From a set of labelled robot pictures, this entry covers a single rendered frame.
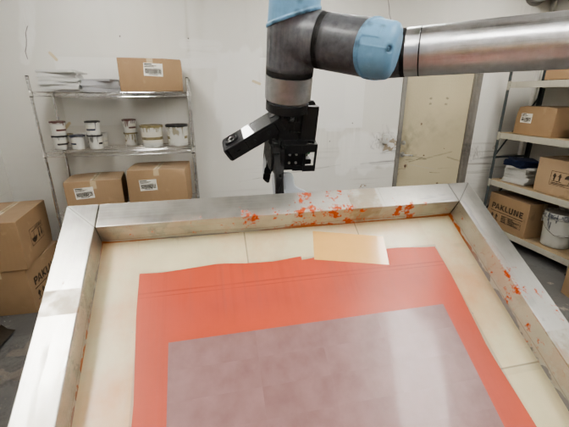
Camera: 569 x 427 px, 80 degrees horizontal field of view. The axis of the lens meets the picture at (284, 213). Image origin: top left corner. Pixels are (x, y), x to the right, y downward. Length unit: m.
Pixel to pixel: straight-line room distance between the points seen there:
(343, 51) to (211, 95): 3.22
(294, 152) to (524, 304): 0.39
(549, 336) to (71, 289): 0.53
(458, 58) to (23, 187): 3.96
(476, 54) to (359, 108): 3.46
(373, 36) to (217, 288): 0.37
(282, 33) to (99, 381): 0.48
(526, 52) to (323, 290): 0.43
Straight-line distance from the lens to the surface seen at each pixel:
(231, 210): 0.46
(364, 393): 0.42
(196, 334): 0.42
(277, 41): 0.54
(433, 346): 0.47
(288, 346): 0.41
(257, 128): 0.59
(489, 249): 0.55
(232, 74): 3.70
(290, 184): 0.61
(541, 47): 0.62
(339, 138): 3.98
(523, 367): 0.52
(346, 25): 0.51
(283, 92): 0.55
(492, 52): 0.62
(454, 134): 4.80
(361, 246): 0.50
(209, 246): 0.47
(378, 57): 0.50
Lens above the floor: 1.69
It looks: 19 degrees down
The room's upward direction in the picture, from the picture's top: straight up
